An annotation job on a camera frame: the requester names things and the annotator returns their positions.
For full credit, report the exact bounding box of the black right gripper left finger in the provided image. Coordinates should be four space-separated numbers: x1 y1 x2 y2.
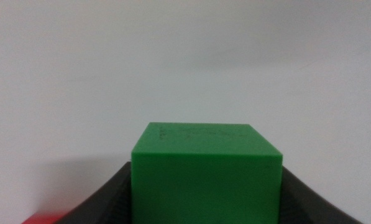
55 161 132 224

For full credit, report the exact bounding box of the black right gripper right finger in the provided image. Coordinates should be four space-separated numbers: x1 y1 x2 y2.
279 166 364 224

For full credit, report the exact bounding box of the red cube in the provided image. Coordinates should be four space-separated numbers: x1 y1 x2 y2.
21 211 73 224

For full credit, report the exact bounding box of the green cube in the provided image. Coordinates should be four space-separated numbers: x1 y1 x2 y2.
131 121 283 224

